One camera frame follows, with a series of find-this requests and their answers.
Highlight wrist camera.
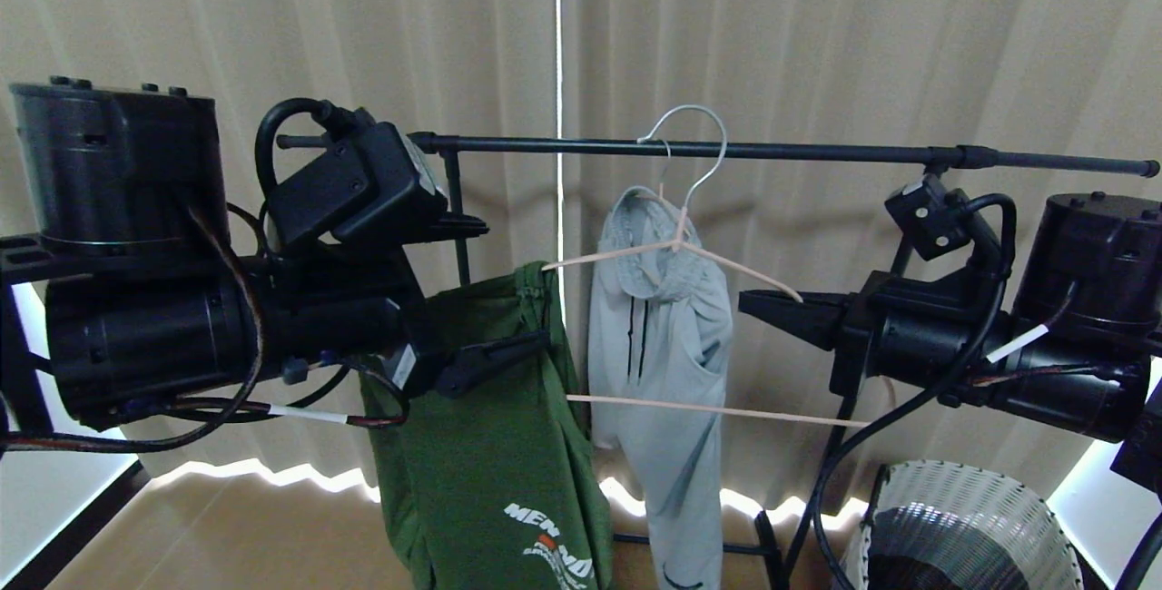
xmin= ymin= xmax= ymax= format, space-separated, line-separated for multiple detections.
xmin=263 ymin=109 xmax=450 ymax=255
xmin=885 ymin=174 xmax=1009 ymax=305

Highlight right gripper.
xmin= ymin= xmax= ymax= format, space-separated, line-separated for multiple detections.
xmin=828 ymin=270 xmax=1152 ymax=444

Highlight pale grey shorts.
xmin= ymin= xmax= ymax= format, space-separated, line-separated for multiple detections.
xmin=587 ymin=188 xmax=734 ymax=590

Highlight pink clothes hanger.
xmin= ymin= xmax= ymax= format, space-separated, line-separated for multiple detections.
xmin=635 ymin=138 xmax=677 ymax=210
xmin=542 ymin=105 xmax=895 ymax=432

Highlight green garment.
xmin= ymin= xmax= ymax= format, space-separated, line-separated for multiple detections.
xmin=359 ymin=261 xmax=616 ymax=590

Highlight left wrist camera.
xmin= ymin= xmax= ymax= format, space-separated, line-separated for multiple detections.
xmin=263 ymin=109 xmax=450 ymax=255

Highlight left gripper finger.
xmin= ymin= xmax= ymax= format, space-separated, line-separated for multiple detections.
xmin=399 ymin=213 xmax=489 ymax=243
xmin=436 ymin=329 xmax=553 ymax=398

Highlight white laundry basket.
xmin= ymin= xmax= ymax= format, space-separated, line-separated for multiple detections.
xmin=835 ymin=460 xmax=1086 ymax=590

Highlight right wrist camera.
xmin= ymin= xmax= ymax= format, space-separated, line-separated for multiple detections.
xmin=885 ymin=174 xmax=1009 ymax=305

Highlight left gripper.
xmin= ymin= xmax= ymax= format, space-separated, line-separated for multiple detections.
xmin=44 ymin=250 xmax=451 ymax=429

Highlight beige curtain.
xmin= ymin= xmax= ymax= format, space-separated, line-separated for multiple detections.
xmin=0 ymin=0 xmax=1162 ymax=527

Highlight black clothes rack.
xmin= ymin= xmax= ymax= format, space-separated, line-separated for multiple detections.
xmin=275 ymin=132 xmax=1161 ymax=590

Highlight black cable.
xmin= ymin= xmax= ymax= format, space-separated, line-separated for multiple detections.
xmin=254 ymin=98 xmax=357 ymax=202
xmin=811 ymin=193 xmax=1162 ymax=590

